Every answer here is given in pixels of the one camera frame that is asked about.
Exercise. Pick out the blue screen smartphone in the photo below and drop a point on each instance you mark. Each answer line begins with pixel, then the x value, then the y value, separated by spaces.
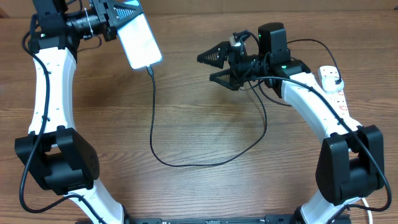
pixel 138 41

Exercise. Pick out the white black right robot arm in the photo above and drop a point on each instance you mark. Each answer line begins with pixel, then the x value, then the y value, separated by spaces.
pixel 351 161

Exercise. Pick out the white power strip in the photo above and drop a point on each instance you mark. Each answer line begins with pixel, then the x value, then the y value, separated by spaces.
pixel 338 98

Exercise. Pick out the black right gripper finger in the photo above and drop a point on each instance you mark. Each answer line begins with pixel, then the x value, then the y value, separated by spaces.
pixel 216 56
pixel 225 78

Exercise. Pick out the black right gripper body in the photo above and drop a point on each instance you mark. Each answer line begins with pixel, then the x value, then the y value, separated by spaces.
pixel 245 66

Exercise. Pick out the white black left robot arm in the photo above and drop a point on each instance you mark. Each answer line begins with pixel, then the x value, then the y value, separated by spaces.
pixel 54 153

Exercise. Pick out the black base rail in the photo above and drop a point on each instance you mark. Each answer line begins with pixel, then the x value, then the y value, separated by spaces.
pixel 217 220

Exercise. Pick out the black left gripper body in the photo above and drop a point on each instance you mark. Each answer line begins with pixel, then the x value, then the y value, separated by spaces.
pixel 102 15

